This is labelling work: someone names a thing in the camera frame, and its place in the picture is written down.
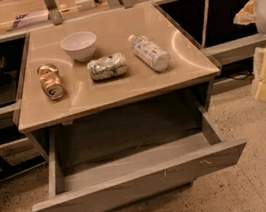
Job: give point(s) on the clear plastic water bottle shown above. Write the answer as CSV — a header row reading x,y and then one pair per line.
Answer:
x,y
150,52

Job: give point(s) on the white ceramic bowl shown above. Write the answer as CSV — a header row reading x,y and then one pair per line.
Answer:
x,y
80,46

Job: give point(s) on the grey drawer cabinet with top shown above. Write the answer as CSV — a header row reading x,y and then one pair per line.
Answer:
x,y
117,104

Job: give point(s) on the crumpled green white chip bag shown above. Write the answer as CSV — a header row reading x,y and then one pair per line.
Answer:
x,y
110,66

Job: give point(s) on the thin wooden pole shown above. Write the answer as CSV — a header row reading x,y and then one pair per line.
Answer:
x,y
205,25

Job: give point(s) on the crushed golden soda can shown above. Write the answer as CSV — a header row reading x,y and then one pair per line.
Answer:
x,y
51,82

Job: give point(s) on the grey top drawer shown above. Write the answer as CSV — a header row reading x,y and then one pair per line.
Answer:
x,y
123,155

